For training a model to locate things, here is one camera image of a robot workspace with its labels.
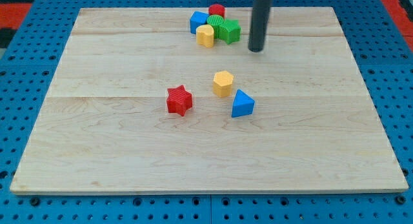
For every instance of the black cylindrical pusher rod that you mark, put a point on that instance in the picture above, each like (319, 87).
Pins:
(258, 24)

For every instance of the blue triangle block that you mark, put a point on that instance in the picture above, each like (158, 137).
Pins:
(243, 104)

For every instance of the yellow hexagon block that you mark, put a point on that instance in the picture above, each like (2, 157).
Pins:
(222, 83)

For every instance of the green star block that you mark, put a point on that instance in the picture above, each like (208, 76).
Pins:
(229, 31)

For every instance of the red cylinder block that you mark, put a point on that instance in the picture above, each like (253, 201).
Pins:
(216, 9)

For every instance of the green cylinder block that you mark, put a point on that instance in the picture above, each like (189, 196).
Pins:
(215, 21)

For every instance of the yellow heart block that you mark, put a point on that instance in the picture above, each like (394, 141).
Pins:
(205, 36)

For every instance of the blue cube block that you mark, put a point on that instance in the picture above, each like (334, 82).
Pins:
(197, 19)

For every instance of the red star block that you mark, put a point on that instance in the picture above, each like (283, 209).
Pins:
(179, 100)

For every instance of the light wooden board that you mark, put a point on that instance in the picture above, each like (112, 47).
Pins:
(104, 127)

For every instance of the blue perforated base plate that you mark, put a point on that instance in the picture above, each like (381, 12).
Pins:
(377, 32)

